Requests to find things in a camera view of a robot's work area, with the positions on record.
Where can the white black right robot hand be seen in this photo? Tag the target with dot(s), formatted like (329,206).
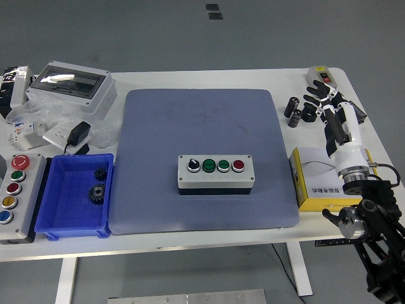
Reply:
(351,139)

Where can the grey four-button control box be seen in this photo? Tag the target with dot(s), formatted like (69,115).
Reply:
(215,180)

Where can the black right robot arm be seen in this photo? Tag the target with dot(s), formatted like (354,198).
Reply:
(376,190)

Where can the grey five-button control box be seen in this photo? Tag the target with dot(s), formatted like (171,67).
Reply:
(28,190)

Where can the black module green terminal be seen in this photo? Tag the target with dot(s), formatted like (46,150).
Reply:
(360,114)

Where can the black hex nut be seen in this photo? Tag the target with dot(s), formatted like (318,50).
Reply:
(308,117)

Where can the yellow white cardboard box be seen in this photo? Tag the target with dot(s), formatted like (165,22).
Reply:
(316,177)

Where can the black cylindrical capacitor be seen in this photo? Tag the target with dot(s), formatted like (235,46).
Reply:
(291,107)
(295,118)

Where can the white table leg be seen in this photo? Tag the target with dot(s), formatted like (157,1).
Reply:
(299,269)
(66,282)

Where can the dark floor plate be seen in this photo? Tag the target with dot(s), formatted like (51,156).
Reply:
(212,7)
(215,16)

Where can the blue-grey table mat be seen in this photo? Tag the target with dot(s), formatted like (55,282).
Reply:
(158,120)

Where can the grey metal plate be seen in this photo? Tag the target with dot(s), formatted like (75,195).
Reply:
(190,298)

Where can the small black gear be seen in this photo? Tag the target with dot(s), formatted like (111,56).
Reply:
(100,174)

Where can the grey distribution box clear lid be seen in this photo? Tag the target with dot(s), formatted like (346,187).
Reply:
(95,101)

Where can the large black gear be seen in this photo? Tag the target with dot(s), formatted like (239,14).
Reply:
(96,193)

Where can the black power adapter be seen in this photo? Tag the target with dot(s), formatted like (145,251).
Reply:
(79,133)

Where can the blue plastic bin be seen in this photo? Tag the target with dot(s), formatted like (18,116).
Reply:
(72,215)

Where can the clear plastic bag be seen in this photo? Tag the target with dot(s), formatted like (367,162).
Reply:
(60,112)

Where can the white printed circuit breaker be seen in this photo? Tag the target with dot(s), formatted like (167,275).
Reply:
(25,134)

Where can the tall white box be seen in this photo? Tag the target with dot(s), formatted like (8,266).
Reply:
(20,92)

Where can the black shiny package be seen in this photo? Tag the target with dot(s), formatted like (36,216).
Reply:
(5,92)

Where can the grey two-button switch box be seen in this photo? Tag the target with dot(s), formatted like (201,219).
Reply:
(316,73)

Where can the white wall socket plate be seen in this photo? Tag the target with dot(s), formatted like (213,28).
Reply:
(55,134)

